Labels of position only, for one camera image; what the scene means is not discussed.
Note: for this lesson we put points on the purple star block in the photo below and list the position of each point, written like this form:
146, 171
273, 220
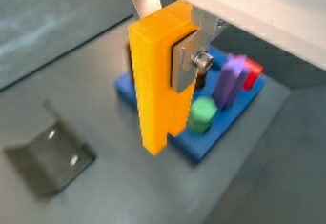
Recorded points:
231, 78

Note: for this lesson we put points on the dark grey metal bracket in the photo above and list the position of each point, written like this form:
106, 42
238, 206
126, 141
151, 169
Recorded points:
54, 158

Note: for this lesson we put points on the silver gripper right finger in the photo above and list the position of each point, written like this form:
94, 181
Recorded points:
190, 55

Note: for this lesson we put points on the yellow double-square block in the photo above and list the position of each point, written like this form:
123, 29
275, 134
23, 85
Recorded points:
163, 108

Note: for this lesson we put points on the blue peg board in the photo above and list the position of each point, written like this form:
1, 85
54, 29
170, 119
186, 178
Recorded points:
195, 145

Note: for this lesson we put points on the green hexagon block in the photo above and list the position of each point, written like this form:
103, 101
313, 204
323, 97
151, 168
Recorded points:
200, 115

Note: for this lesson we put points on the brown cylinder block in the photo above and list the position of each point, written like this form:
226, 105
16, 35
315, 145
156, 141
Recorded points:
200, 79

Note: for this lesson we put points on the red rounded block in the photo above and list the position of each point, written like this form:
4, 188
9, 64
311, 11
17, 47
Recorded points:
254, 68

